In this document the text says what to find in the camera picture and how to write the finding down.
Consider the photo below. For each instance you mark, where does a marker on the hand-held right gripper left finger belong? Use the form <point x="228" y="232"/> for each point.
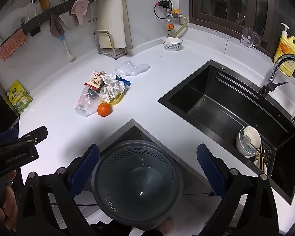
<point x="84" y="170"/>

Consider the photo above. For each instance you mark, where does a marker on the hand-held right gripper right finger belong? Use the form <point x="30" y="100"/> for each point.
<point x="211" y="170"/>

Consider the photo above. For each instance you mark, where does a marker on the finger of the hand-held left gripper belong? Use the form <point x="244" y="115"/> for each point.
<point x="7" y="135"/>
<point x="19" y="144"/>

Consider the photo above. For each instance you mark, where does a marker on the grey perforated trash bin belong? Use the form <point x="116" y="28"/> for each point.
<point x="137" y="177"/>

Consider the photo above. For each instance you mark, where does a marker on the orange tangerine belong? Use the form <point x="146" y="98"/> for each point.
<point x="104" y="110"/>

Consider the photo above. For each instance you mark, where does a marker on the clear plastic cup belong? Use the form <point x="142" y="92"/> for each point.
<point x="84" y="105"/>

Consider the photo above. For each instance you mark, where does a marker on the white paper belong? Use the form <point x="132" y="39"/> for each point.
<point x="110" y="78"/>
<point x="113" y="89"/>

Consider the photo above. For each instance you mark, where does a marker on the printed blister package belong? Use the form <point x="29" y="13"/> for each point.
<point x="95" y="78"/>

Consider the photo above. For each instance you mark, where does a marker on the person's left hand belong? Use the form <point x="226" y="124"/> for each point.
<point x="11" y="211"/>

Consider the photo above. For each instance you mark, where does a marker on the black kitchen appliance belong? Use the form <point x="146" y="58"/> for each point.
<point x="0" y="113"/>

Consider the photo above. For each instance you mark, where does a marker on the yellow green refill pouch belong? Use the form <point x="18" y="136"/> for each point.
<point x="19" y="98"/>

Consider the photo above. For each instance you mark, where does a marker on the white plate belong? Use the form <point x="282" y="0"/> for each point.
<point x="257" y="163"/>

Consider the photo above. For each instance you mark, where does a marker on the brown chopsticks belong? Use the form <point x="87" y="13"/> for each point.
<point x="261" y="157"/>

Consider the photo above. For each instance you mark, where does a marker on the black kitchen sink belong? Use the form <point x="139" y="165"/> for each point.
<point x="211" y="103"/>

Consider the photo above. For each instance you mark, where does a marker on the person's foot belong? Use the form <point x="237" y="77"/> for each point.
<point x="165" y="226"/>

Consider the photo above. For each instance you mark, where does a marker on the yellow oval plastic container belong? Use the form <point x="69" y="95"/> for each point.
<point x="118" y="100"/>

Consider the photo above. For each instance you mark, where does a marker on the orange wavy cloth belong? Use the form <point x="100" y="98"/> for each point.
<point x="12" y="44"/>

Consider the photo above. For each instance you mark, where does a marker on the metal faucet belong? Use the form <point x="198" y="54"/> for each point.
<point x="266" y="89"/>

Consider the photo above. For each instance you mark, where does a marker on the blue ribbon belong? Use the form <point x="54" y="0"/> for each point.
<point x="124" y="80"/>

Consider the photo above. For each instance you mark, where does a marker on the blue and white bottle brush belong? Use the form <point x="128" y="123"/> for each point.
<point x="69" y="55"/>

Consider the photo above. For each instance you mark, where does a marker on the clear plastic bag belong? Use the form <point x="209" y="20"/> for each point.
<point x="130" y="68"/>

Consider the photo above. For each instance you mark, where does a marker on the brown hanging cloth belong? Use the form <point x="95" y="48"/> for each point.
<point x="55" y="25"/>

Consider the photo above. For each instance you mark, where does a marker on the metal cutting board rack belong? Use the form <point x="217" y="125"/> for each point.
<point x="114" y="54"/>

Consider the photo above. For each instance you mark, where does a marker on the patterned ceramic bowl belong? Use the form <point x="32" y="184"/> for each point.
<point x="172" y="44"/>

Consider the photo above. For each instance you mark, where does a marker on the glass mug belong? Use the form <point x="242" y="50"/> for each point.
<point x="248" y="38"/>

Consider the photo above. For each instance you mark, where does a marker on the brown scrub pad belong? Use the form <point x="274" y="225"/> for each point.
<point x="44" y="3"/>

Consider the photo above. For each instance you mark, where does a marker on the yellow detergent pump bottle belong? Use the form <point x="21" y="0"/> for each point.
<point x="287" y="54"/>

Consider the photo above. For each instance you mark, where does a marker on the pink hanging cloth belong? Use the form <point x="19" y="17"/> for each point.
<point x="79" y="9"/>

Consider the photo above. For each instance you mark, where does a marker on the hanging peeler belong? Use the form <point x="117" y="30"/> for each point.
<point x="93" y="17"/>

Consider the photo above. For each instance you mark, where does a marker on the white cutting board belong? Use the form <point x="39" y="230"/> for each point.
<point x="111" y="12"/>

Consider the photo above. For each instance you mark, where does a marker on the black wall rail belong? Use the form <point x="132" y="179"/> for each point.
<point x="59" y="9"/>

